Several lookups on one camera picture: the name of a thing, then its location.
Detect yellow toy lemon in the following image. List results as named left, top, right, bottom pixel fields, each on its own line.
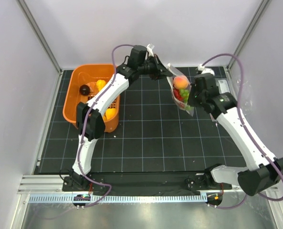
left=105, top=108, right=117, bottom=120

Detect dark plum toy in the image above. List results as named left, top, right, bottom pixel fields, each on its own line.
left=79, top=84, right=91, bottom=96

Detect yellow toy pear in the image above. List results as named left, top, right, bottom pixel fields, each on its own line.
left=96, top=80, right=107, bottom=92

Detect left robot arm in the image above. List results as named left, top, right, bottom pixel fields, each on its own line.
left=69, top=44, right=172, bottom=191

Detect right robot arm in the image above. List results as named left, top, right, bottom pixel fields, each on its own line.
left=188, top=73, right=283, bottom=196

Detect purple cable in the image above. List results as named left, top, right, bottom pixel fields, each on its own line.
left=201, top=53, right=283, bottom=209
left=77, top=44, right=137, bottom=209

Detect orange plastic basket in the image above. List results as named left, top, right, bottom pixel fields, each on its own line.
left=63, top=63, right=114, bottom=126

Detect slotted cable duct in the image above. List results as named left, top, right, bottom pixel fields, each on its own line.
left=29, top=193, right=207, bottom=204

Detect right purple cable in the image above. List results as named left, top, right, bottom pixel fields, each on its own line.
left=201, top=53, right=283, bottom=209

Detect black grid mat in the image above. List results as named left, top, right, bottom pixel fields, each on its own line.
left=34, top=70, right=246, bottom=175

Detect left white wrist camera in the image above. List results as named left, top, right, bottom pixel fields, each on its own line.
left=146, top=43, right=154, bottom=57

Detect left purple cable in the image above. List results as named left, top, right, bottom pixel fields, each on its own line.
left=77, top=44, right=137, bottom=209

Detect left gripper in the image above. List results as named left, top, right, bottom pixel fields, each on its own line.
left=137, top=53, right=172, bottom=80

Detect green toy grapes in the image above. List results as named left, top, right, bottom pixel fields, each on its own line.
left=179, top=89, right=192, bottom=111

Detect spare zip bags orange zippers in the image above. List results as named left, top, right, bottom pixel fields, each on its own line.
left=215, top=79, right=230, bottom=94

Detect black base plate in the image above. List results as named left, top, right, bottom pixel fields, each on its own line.
left=62, top=171, right=232, bottom=197

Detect red toy lobster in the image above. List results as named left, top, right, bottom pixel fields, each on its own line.
left=173, top=88, right=185, bottom=108

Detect peach toy fruit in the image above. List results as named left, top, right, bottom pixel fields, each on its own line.
left=173, top=75, right=190, bottom=90

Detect clear dotted zip bag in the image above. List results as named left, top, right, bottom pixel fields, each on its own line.
left=166, top=63, right=194, bottom=116

